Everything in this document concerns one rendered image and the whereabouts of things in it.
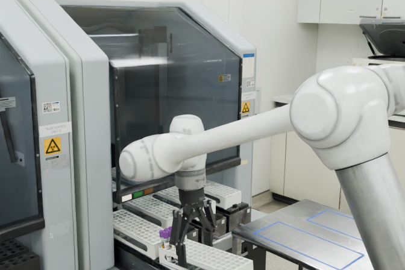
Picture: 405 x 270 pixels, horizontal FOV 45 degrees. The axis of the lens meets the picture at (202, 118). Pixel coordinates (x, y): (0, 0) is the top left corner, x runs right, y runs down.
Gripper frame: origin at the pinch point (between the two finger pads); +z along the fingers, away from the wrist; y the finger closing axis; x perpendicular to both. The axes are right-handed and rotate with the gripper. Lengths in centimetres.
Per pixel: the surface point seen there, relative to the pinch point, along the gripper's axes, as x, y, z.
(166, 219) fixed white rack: 24.6, 10.3, -2.2
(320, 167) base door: 97, 229, 37
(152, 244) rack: 13.8, -5.2, -0.9
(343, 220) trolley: -13, 64, 6
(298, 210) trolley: 4, 60, 5
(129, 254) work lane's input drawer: 23.6, -7.0, 4.2
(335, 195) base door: 85, 228, 57
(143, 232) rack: 22.8, -1.3, -1.7
